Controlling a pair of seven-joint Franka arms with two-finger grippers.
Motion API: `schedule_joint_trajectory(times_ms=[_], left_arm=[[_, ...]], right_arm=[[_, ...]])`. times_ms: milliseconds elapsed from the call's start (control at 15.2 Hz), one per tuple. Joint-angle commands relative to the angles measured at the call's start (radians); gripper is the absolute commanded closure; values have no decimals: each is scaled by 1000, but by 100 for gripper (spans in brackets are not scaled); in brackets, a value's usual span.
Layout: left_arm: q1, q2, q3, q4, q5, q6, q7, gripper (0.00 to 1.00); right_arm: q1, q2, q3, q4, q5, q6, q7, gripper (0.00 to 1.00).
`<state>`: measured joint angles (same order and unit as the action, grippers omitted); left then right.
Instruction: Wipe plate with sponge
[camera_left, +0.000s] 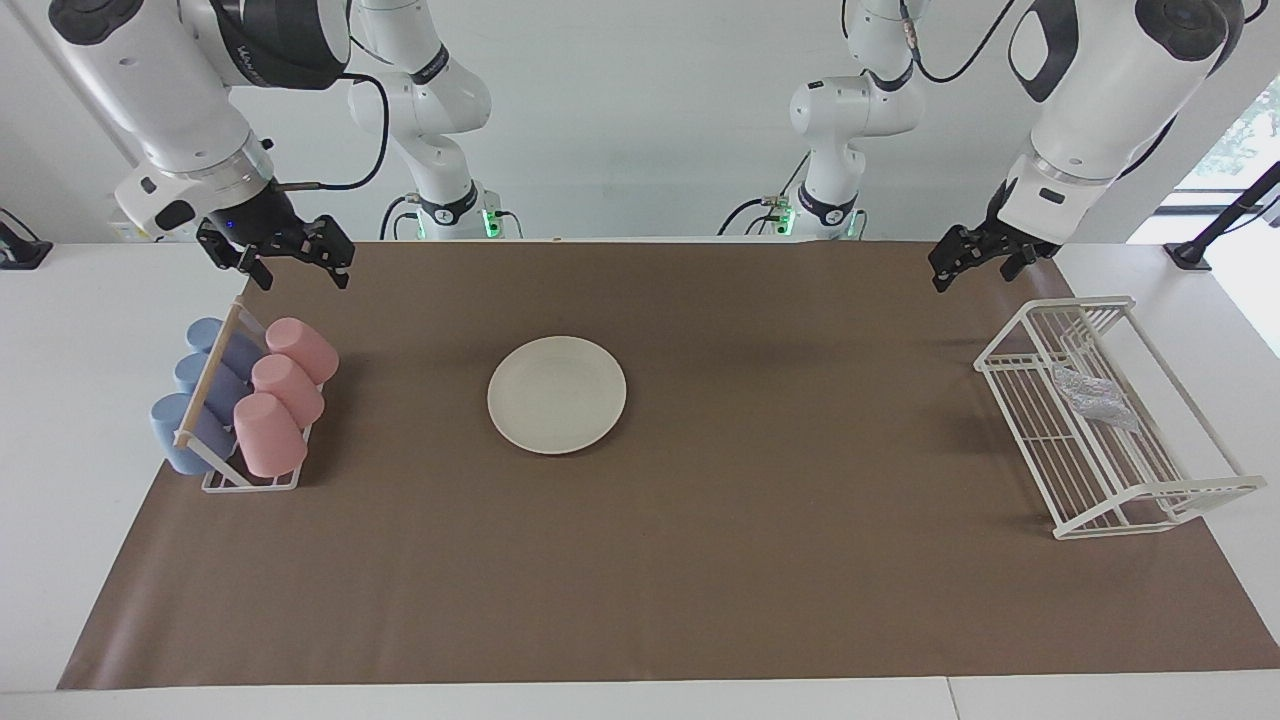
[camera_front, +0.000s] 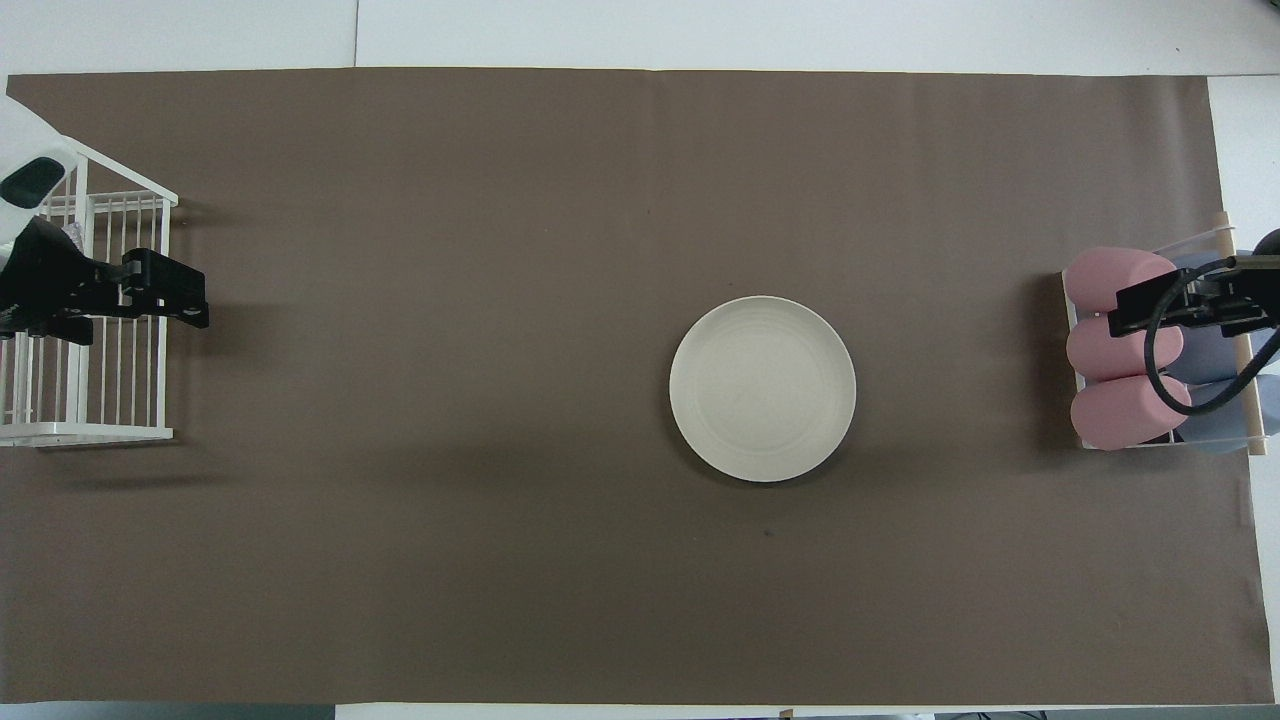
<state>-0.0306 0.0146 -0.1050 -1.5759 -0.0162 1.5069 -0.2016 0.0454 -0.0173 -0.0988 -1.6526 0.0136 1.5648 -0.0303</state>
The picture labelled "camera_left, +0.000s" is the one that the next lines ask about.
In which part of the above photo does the white cup holder rack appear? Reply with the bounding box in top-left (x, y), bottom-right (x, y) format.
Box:
top-left (174, 296), bottom-right (323, 493)

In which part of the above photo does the cream round plate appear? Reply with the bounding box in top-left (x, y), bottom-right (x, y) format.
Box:
top-left (487, 336), bottom-right (628, 456)

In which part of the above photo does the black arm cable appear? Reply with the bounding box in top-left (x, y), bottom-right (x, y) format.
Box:
top-left (270, 70), bottom-right (391, 191)
top-left (905, 0), bottom-right (1016, 85)

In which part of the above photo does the white wire dish rack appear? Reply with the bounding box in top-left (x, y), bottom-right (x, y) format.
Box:
top-left (974, 295), bottom-right (1267, 541)

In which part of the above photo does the brown table mat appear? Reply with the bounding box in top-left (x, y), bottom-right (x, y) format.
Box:
top-left (57, 240), bottom-right (1280, 691)

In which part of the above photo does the black left base cable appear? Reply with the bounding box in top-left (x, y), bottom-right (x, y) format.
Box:
top-left (718, 150), bottom-right (813, 238)

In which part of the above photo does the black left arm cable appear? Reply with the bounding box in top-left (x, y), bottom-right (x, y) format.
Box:
top-left (905, 0), bottom-right (1016, 85)

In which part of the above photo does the pink plastic cup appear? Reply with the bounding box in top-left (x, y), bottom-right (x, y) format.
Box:
top-left (233, 392), bottom-right (309, 478)
top-left (250, 354), bottom-right (326, 429)
top-left (265, 317), bottom-right (340, 385)

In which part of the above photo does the white wall power socket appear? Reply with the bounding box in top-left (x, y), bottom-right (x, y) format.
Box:
top-left (108, 195), bottom-right (213, 243)

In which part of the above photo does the black right base cable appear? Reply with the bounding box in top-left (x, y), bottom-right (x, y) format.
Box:
top-left (380, 195), bottom-right (421, 241)

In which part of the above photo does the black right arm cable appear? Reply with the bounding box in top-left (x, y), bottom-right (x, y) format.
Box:
top-left (270, 70), bottom-right (391, 191)

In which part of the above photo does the blue plastic cup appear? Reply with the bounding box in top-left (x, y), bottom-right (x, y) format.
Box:
top-left (174, 352), bottom-right (251, 421)
top-left (150, 392), bottom-right (236, 475)
top-left (186, 317), bottom-right (263, 376)

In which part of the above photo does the black base cable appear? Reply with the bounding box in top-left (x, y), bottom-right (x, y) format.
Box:
top-left (718, 150), bottom-right (813, 238)
top-left (380, 195), bottom-right (421, 241)

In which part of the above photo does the black clamp mount with pole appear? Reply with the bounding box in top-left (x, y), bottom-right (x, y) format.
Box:
top-left (1163, 160), bottom-right (1280, 271)

